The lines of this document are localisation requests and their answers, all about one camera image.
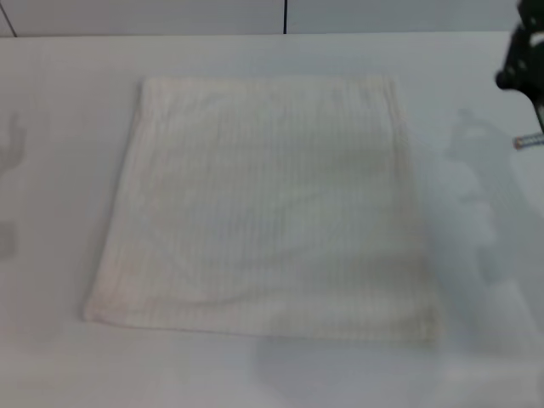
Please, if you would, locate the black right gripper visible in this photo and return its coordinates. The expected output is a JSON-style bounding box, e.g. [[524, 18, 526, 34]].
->
[[495, 0, 544, 129]]

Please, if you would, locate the white ribbed towel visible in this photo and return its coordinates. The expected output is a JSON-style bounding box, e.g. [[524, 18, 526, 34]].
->
[[80, 74, 445, 343]]

